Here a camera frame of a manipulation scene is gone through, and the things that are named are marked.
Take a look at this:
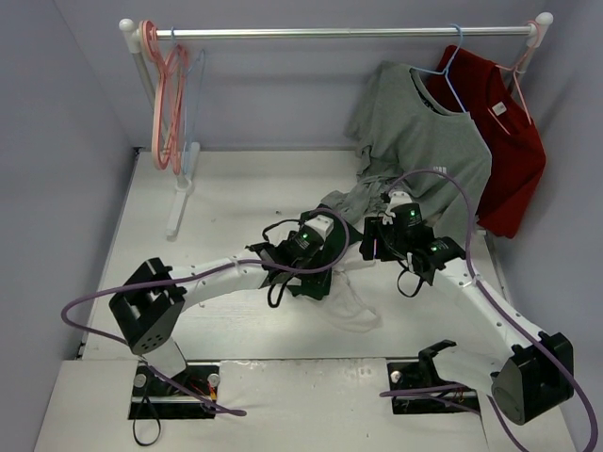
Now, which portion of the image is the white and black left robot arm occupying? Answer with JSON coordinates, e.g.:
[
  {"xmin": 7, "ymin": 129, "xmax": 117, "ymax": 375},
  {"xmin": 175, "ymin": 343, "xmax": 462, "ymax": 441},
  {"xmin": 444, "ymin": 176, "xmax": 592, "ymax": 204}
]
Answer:
[{"xmin": 109, "ymin": 226, "xmax": 328, "ymax": 396}]

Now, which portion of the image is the blue hanger with grey shirt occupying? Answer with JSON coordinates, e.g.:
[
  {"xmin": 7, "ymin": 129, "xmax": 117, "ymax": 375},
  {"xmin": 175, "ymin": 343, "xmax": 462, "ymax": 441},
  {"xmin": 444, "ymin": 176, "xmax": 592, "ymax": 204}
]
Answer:
[{"xmin": 411, "ymin": 24, "xmax": 468, "ymax": 113}]

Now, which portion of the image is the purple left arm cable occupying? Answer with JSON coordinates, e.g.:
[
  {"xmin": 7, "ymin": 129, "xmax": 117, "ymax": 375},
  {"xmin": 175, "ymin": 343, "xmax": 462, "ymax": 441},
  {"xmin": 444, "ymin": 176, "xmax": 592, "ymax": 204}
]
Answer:
[{"xmin": 60, "ymin": 207, "xmax": 350, "ymax": 418}]

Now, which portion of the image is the red t-shirt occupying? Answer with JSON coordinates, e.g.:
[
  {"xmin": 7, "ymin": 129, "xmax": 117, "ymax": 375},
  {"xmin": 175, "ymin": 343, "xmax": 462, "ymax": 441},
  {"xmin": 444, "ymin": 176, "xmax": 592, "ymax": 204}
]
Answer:
[{"xmin": 427, "ymin": 45, "xmax": 546, "ymax": 238}]

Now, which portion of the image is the pink hanger with red shirt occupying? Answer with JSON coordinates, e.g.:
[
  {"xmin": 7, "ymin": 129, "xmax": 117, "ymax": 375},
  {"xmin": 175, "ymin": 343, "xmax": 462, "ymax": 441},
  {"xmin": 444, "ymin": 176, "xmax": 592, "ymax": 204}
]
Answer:
[{"xmin": 496, "ymin": 20, "xmax": 541, "ymax": 125}]

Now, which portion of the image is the pink hanger bundle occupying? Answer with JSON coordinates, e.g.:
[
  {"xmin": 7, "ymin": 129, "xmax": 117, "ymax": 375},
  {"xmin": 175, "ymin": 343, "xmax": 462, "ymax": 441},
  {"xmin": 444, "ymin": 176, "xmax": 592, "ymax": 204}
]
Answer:
[{"xmin": 139, "ymin": 20, "xmax": 189, "ymax": 175}]

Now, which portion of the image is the grey t-shirt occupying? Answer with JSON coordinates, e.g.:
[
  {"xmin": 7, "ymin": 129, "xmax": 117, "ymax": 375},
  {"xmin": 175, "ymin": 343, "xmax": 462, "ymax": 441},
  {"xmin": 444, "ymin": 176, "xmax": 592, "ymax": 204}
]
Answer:
[{"xmin": 322, "ymin": 61, "xmax": 492, "ymax": 245}]

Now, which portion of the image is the white and green t-shirt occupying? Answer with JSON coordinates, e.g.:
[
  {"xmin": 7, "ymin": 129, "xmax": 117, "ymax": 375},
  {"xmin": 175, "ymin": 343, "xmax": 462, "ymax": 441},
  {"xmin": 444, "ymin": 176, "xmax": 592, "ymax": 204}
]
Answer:
[{"xmin": 268, "ymin": 204, "xmax": 383, "ymax": 333}]

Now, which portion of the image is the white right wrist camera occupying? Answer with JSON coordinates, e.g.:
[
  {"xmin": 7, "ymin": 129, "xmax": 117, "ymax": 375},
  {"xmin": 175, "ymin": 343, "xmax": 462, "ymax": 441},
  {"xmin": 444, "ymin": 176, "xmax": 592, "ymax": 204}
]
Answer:
[{"xmin": 380, "ymin": 190, "xmax": 422, "ymax": 225}]

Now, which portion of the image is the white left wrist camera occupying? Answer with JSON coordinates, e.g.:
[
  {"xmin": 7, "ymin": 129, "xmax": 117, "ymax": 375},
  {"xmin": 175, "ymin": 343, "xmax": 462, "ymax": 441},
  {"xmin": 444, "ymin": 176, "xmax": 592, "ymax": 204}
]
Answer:
[{"xmin": 302, "ymin": 214, "xmax": 334, "ymax": 242}]

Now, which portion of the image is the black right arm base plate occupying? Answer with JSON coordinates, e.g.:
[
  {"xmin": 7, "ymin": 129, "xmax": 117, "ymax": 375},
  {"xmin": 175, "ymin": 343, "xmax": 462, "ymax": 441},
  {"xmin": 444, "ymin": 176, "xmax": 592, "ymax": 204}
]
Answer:
[{"xmin": 386, "ymin": 360, "xmax": 481, "ymax": 415}]

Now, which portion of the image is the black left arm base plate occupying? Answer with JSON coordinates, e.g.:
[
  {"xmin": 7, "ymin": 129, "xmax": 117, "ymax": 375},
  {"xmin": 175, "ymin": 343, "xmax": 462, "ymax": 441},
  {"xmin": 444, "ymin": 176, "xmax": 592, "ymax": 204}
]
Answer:
[{"xmin": 128, "ymin": 363, "xmax": 220, "ymax": 420}]

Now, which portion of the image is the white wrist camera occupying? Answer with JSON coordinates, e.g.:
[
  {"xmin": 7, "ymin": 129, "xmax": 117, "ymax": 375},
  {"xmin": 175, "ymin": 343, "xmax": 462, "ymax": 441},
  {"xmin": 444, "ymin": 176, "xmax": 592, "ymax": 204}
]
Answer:
[
  {"xmin": 380, "ymin": 190, "xmax": 422, "ymax": 225},
  {"xmin": 302, "ymin": 214, "xmax": 334, "ymax": 242}
]

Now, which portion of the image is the silver and white clothes rack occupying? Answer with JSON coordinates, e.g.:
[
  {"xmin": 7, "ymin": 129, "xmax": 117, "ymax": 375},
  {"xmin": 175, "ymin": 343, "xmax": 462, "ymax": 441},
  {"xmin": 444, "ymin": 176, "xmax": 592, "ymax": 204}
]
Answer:
[{"xmin": 119, "ymin": 12, "xmax": 554, "ymax": 240}]

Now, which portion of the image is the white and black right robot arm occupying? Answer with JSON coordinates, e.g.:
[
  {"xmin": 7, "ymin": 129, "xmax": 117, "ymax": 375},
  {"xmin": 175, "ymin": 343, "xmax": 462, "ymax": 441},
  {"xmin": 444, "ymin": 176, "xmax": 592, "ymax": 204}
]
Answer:
[{"xmin": 360, "ymin": 202, "xmax": 575, "ymax": 426}]

